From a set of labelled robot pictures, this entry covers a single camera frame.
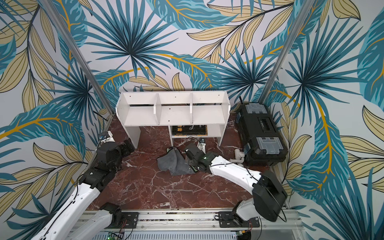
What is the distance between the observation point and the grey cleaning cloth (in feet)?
2.91

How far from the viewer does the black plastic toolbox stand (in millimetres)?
822

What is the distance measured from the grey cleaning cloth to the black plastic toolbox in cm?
37
